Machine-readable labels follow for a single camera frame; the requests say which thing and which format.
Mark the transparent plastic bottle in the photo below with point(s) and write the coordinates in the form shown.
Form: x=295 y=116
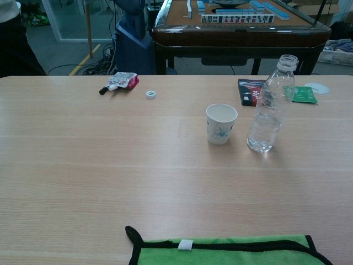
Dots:
x=264 y=124

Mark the white paper cup blue flower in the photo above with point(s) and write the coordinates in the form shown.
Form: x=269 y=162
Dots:
x=220 y=129

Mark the white green bottle cap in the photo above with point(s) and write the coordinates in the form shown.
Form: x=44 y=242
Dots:
x=150 y=94

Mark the silver white spout pouch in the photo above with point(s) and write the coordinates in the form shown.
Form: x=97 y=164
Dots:
x=121 y=80

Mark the black red snack packet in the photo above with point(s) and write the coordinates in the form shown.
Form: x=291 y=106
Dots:
x=248 y=92

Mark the small black tube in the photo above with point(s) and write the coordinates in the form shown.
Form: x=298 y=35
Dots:
x=103 y=90

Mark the brown mahjong table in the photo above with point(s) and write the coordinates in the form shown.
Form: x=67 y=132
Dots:
x=234 y=36

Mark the green cloth black trim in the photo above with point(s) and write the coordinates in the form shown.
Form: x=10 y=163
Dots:
x=220 y=252

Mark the mahjong tile row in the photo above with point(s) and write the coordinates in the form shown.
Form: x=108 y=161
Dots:
x=237 y=19

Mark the green sachet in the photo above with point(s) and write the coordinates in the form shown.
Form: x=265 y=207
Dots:
x=303 y=95

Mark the wooden stick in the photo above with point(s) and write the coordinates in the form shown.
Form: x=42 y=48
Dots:
x=88 y=33

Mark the white round lid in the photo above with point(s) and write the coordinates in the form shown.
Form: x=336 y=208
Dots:
x=320 y=88

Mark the white plastic basket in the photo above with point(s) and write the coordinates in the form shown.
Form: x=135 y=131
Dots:
x=335 y=58

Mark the person in black trousers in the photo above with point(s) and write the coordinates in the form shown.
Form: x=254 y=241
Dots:
x=13 y=49

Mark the black tripod stand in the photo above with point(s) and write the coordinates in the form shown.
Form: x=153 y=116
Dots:
x=317 y=13

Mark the brown cardboard box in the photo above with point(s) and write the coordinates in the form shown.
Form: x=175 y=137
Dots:
x=322 y=11

